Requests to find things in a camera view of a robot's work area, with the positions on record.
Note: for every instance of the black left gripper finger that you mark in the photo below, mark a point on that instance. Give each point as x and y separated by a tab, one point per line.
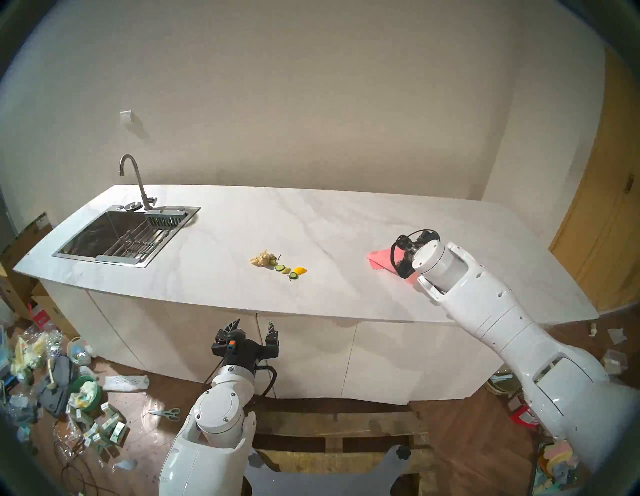
231	324
272	334

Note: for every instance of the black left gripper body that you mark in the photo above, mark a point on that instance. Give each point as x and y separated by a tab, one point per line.
242	352

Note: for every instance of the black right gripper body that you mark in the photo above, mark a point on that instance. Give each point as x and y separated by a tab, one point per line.
406	264

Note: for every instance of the pink waffle cleaning cloth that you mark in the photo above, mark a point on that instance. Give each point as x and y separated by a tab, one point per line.
382	259

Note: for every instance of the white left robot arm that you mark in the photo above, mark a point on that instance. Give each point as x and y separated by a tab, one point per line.
220	420

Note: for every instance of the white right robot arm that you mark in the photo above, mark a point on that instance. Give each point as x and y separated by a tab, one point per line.
500	315

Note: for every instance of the white counter cabinet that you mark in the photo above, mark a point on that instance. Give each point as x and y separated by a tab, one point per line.
310	360

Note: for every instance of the crumpled beige paper tissue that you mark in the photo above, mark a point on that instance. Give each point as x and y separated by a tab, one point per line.
262	258

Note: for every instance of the steel scissors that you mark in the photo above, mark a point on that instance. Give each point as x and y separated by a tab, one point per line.
167	413

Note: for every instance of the wooden pallet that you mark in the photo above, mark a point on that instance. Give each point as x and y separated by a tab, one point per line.
340	427

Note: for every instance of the white foam net sleeve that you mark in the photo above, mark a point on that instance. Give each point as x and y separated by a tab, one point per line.
125	383

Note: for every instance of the green white small carton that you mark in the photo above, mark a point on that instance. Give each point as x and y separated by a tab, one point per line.
119	433
111	411
95	434

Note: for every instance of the stainless steel sink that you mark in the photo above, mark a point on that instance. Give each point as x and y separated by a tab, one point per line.
115	237

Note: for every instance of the clear round lidded bowl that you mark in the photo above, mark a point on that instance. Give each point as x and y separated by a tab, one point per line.
79	351

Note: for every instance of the green bowl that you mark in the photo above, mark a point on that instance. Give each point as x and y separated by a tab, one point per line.
85	392

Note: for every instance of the steel gooseneck faucet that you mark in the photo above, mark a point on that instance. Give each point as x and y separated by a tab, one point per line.
141	182

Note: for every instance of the dark grey bag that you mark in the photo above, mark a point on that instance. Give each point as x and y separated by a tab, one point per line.
57	387

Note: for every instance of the red cardboard box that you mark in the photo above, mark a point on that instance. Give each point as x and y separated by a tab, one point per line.
42	316

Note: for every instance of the wooden door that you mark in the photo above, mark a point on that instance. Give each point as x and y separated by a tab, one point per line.
600	225

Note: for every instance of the yellow white plastic bag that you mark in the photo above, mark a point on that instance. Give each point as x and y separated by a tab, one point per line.
27	357

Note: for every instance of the brown cardboard box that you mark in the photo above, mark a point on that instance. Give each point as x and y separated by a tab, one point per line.
25	240

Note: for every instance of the white paper sheet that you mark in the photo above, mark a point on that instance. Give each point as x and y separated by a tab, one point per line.
617	336

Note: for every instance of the clear plastic container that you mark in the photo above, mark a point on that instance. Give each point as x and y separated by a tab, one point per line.
614	361

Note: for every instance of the brass door hinge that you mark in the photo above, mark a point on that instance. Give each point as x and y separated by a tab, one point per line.
630	183

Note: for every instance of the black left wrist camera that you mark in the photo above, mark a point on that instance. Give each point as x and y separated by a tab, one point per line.
221	342

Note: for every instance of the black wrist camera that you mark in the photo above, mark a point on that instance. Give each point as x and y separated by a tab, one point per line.
221	342
410	243

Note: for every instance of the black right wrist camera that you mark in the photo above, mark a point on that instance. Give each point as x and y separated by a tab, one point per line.
410	243

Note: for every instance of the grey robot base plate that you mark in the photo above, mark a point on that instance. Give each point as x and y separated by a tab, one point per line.
325	486

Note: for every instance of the white wall socket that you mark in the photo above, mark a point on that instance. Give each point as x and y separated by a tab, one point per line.
126	117

